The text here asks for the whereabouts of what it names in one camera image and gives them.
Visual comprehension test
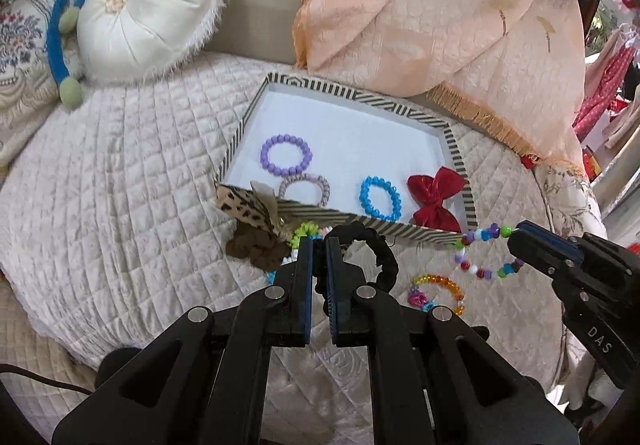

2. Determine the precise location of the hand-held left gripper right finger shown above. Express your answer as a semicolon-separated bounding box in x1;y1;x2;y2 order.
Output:
325;235;582;445

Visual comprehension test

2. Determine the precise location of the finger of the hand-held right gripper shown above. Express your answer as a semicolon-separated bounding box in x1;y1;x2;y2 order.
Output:
518;220;584;262
507;230;582;287

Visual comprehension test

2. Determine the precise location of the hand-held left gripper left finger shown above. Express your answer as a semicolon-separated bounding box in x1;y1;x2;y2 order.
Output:
52;235;315;445

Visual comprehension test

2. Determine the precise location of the black scrunchie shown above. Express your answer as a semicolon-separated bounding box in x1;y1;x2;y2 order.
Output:
316;221;400;321

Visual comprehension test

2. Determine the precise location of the multicolour pony bead bracelet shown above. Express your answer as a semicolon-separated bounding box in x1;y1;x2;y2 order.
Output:
452;223;525;281

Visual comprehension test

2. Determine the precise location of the lilac spiral hair tie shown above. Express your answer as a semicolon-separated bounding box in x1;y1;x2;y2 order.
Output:
277;172;332;208

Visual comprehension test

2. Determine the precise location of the blue bead bracelet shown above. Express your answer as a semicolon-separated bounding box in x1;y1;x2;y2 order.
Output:
359;176;403;220

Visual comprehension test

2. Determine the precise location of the red velvet bow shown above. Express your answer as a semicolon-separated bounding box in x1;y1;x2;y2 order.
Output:
406;166;468;233

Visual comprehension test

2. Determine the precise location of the purple bead bracelet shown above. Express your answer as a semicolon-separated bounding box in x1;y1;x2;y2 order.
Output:
260;134;313;176

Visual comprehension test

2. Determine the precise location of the black white striped tray box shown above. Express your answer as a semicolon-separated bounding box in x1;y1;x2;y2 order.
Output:
214;72;480;246

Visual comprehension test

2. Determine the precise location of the cream floral sofa cover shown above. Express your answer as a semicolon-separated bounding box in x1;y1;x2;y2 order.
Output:
532;160;609;246

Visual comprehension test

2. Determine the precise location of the brown scrunchie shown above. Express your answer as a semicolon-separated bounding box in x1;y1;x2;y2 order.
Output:
225;222;291;271

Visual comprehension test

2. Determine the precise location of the leopard print bow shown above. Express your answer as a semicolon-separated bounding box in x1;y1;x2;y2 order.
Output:
215;182;283;238

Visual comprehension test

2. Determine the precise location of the red dotted garment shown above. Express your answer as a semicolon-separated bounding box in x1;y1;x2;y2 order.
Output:
572;45;637;142

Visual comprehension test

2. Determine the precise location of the quilted white cover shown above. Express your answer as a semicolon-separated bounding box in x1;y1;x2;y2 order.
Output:
0;52;609;426

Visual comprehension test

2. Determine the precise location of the peach fringed blanket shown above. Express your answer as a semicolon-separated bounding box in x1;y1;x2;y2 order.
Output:
294;0;587;174

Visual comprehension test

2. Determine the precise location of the white round pillow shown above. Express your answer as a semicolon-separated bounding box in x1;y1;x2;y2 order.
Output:
77;0;233;86

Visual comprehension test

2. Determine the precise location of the floral embroidered cushion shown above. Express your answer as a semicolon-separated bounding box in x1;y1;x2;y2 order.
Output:
0;0;86;166

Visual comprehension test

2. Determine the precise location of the neon flower bead bracelet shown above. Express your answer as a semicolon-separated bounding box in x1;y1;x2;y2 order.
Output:
267;221;346;286

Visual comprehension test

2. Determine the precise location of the orange yellow clear bead bracelet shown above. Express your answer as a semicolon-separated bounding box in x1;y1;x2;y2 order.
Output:
407;273;467;317

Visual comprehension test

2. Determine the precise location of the black cable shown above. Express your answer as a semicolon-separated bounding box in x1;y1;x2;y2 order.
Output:
0;364;92;397

